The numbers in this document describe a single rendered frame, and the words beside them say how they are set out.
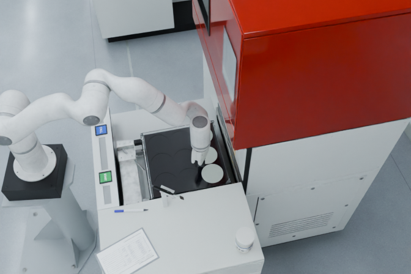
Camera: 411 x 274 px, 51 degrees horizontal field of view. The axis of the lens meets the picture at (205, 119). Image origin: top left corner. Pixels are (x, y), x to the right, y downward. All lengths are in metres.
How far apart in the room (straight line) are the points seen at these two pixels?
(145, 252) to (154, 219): 0.14
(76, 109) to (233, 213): 0.76
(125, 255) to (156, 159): 0.49
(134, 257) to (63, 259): 1.17
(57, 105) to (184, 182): 0.67
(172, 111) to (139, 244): 0.55
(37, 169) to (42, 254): 0.97
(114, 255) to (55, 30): 2.77
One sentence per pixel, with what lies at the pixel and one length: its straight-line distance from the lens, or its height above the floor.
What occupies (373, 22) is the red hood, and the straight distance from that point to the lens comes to 1.39.
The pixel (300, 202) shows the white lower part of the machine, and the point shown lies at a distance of 2.28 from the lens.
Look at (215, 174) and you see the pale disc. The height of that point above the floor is 0.90.
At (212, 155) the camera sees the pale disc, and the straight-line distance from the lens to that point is 2.05.
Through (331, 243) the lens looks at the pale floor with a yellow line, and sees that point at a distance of 2.92.
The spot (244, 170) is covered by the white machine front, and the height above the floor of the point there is 1.06.
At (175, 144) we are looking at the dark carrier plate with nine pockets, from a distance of 2.09.
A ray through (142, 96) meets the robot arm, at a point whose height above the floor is 1.46.
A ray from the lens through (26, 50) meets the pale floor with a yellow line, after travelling 4.11.
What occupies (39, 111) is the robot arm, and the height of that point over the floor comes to 1.37.
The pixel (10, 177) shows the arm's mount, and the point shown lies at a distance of 2.16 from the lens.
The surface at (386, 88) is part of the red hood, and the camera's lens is 1.70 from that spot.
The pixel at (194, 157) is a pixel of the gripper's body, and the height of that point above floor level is 1.04.
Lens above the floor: 2.64
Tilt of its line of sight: 53 degrees down
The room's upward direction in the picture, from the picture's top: 1 degrees counter-clockwise
